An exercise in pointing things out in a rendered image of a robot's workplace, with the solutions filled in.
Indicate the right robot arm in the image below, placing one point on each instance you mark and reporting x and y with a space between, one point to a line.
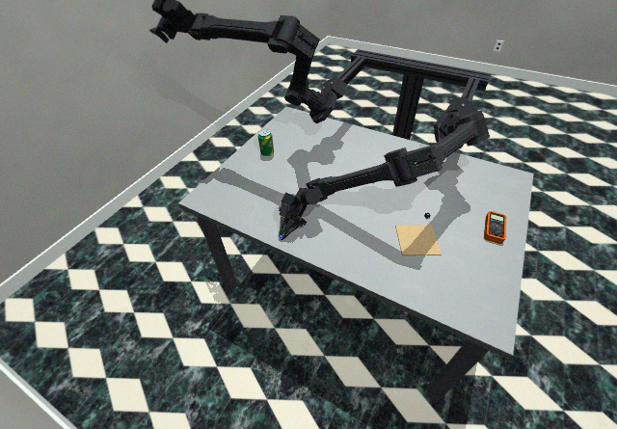
282 36

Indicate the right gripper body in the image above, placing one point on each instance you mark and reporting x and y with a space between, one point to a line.
161 28

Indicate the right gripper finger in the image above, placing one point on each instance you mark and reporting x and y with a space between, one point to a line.
165 40

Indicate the orange multimeter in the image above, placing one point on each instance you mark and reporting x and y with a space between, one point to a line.
495 227

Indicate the tan mat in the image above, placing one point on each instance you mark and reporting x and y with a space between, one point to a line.
417 240

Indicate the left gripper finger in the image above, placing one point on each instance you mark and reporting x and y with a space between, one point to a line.
285 222
289 229

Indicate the green and yellow drink can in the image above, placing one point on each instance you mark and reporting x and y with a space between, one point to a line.
265 142

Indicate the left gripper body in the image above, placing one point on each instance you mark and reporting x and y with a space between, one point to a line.
290 216

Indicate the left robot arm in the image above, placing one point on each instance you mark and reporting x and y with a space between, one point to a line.
401 167

